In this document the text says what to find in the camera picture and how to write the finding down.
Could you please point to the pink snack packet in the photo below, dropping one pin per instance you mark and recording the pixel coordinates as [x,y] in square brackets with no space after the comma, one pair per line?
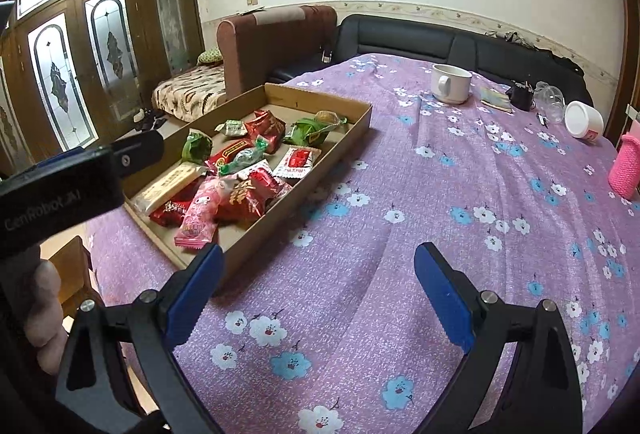
[198,226]

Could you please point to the brown armchair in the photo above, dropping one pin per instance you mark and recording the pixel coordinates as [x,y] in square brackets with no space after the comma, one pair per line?
[275,45]

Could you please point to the large green snack packet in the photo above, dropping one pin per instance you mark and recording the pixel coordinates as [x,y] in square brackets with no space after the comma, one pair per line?
[310,132]

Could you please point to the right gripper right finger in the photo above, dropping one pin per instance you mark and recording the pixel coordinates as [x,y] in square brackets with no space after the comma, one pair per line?
[541,393]

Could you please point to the cardboard tray box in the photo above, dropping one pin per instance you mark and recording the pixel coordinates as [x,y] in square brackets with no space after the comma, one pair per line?
[239,242]

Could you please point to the green white candy packet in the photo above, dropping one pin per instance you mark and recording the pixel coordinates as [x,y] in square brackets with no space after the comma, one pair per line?
[232,129]

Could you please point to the left hand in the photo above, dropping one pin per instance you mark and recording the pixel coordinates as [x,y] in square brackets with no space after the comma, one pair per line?
[37,287]

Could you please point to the dark red foil packet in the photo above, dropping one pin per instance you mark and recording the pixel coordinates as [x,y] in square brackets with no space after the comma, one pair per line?
[250,200]

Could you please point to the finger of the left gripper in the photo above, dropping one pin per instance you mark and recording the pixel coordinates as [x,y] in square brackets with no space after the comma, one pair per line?
[133,154]

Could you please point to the white red snack packet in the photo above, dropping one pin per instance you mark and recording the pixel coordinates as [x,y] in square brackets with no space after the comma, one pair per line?
[259,171]
[297,162]

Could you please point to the white plastic cup lying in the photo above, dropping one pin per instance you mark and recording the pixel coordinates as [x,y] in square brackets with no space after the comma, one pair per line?
[583,122]

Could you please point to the clear glass cups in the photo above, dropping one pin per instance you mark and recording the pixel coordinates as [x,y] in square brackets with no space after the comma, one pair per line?
[549,102]

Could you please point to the green snack in box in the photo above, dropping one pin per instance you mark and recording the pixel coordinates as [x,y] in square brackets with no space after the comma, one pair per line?
[197,147]

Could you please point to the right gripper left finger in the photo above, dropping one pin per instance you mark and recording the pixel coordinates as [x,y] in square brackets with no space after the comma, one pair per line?
[93,382]

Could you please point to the small red candy packet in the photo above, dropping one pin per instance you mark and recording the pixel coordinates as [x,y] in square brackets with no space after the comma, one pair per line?
[227,154]

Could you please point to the green striped candy wrapper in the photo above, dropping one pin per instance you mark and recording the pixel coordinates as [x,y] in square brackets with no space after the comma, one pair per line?
[243,156]

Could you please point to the wooden glass panel doors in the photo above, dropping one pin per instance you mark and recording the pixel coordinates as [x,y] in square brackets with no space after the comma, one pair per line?
[75,72]

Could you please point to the pink knit covered bottle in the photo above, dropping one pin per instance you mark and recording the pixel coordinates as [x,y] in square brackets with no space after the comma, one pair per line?
[624,175]

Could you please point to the patterned cushion seat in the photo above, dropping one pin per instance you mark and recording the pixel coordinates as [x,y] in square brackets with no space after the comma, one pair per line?
[191,94]

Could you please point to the dark red foil snack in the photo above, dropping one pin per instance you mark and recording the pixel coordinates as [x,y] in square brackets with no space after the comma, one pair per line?
[268,126]

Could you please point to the black leather sofa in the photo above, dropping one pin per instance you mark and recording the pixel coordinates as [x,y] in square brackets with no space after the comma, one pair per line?
[494,58]

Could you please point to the purple floral tablecloth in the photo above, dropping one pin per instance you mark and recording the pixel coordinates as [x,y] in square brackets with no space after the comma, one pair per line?
[327,329]

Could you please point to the white ceramic mug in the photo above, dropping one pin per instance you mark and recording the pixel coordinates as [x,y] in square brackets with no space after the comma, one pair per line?
[450,84]

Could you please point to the green booklet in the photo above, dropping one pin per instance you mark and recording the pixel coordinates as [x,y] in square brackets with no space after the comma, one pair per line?
[495,100]

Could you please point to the small black pot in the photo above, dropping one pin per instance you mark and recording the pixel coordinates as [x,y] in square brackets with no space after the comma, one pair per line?
[521,95]

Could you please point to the cracker packet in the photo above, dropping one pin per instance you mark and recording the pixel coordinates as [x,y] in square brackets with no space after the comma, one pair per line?
[166,186]

